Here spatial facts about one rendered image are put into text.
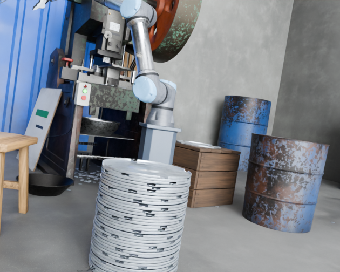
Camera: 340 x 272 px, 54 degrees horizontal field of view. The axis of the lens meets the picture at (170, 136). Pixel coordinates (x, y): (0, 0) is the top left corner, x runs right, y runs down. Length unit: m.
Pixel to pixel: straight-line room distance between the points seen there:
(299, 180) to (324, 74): 3.37
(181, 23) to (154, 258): 1.72
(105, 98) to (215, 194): 0.93
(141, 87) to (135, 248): 0.82
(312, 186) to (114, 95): 1.31
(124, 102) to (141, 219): 1.40
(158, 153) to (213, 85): 2.93
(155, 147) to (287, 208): 0.76
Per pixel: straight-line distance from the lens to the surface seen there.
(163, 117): 1.68
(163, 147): 1.67
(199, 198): 1.98
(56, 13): 3.60
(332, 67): 5.04
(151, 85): 1.56
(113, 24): 2.44
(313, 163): 1.86
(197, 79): 4.34
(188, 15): 2.40
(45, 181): 2.05
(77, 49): 2.60
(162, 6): 2.67
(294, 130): 5.17
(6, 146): 1.23
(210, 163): 1.98
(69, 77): 2.12
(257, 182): 1.87
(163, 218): 0.99
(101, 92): 2.20
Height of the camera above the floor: 0.49
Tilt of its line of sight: 3 degrees down
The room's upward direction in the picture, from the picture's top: 8 degrees clockwise
